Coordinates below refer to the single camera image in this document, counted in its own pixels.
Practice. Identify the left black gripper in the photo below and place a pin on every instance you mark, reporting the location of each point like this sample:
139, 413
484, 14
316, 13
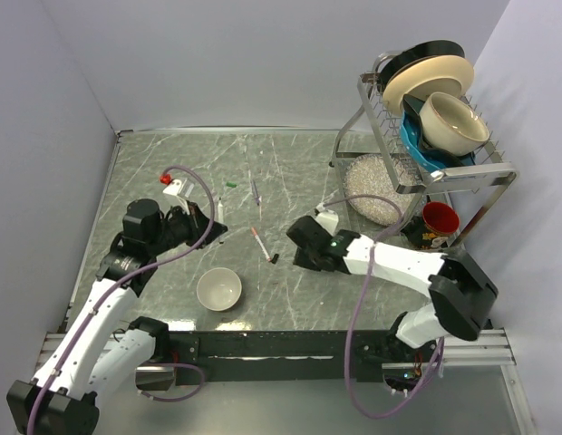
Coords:
198, 222

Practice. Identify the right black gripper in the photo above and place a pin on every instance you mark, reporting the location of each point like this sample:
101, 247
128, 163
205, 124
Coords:
303, 261

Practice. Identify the white pen black tip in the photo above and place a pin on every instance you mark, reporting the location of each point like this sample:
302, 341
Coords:
221, 211

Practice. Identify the white pen pink tip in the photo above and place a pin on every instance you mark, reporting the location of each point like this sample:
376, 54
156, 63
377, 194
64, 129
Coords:
263, 248

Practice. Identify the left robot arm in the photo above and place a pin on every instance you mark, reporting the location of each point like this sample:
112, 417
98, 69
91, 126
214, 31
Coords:
66, 394

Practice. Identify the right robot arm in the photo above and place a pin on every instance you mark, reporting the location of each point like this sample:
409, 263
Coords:
461, 294

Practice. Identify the white ceramic bowl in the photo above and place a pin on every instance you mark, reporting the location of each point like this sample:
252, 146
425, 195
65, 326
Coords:
219, 289

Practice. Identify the clear textured glass plate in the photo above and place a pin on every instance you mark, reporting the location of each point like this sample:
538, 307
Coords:
368, 175

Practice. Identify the black base bar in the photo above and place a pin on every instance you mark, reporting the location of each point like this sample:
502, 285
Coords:
250, 356

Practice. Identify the red cup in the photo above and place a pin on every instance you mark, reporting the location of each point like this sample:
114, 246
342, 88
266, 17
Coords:
440, 218

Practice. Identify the metal dish rack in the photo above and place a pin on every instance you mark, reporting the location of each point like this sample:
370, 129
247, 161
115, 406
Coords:
405, 174

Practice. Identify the blue dish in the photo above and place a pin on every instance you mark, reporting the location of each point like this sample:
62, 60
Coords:
427, 156

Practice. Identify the cream bowl on rack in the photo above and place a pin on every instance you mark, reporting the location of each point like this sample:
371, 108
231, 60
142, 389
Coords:
450, 124

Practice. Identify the cream plate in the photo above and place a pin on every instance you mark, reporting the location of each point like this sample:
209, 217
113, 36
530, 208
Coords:
450, 74

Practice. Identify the black plate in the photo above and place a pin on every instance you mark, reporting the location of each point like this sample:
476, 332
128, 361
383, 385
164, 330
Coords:
417, 53

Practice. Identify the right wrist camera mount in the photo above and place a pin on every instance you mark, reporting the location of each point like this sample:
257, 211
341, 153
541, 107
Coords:
326, 218

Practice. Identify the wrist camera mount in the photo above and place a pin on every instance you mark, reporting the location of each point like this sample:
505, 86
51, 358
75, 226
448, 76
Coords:
326, 218
177, 191

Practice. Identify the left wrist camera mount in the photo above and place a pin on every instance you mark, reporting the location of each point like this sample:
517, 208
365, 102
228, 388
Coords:
177, 191

